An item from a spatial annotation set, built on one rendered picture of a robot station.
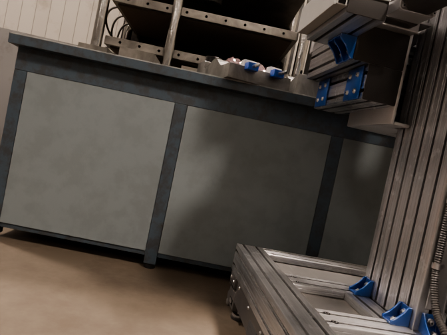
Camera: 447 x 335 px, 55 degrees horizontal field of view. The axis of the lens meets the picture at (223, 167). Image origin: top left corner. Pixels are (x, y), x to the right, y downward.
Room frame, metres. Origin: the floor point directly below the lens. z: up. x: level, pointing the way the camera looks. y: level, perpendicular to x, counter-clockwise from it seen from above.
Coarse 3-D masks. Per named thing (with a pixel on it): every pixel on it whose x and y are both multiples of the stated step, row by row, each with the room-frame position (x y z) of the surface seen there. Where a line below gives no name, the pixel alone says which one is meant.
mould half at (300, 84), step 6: (294, 78) 1.83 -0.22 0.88; (300, 78) 1.74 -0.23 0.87; (306, 78) 1.74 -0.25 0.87; (294, 84) 1.79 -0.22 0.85; (300, 84) 1.74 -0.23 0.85; (306, 84) 1.74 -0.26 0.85; (312, 84) 1.74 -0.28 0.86; (318, 84) 1.74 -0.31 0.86; (294, 90) 1.76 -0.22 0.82; (300, 90) 1.74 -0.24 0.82; (306, 90) 1.74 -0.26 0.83; (312, 90) 1.74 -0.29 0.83
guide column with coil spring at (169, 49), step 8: (176, 0) 2.48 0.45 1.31; (176, 8) 2.48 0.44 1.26; (176, 16) 2.48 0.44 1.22; (176, 24) 2.49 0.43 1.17; (168, 32) 2.49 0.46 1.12; (176, 32) 2.49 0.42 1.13; (168, 40) 2.48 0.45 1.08; (168, 48) 2.48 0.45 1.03; (168, 56) 2.48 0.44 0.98; (168, 64) 2.49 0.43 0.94
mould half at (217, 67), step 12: (216, 60) 1.80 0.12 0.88; (204, 72) 1.95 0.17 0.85; (216, 72) 1.77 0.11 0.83; (228, 72) 1.62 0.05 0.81; (240, 72) 1.64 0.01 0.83; (252, 72) 1.65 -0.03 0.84; (264, 72) 1.67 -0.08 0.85; (264, 84) 1.67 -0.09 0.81; (276, 84) 1.69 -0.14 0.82; (288, 84) 1.70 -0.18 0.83
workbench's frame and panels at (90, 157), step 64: (64, 64) 1.69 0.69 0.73; (128, 64) 1.65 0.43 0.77; (64, 128) 1.69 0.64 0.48; (128, 128) 1.70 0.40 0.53; (192, 128) 1.71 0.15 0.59; (256, 128) 1.72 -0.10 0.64; (320, 128) 1.73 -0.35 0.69; (0, 192) 1.68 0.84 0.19; (64, 192) 1.69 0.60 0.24; (128, 192) 1.70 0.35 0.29; (192, 192) 1.71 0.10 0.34; (256, 192) 1.72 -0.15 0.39; (320, 192) 1.73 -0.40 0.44; (192, 256) 1.71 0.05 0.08; (320, 256) 1.73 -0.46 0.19
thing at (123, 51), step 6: (120, 48) 1.84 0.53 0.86; (126, 48) 1.85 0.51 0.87; (120, 54) 1.84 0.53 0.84; (126, 54) 1.85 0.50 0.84; (132, 54) 1.85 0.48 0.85; (138, 54) 1.85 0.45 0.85; (144, 54) 1.85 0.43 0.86; (150, 54) 1.85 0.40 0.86; (150, 60) 1.85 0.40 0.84; (156, 60) 1.94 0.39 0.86
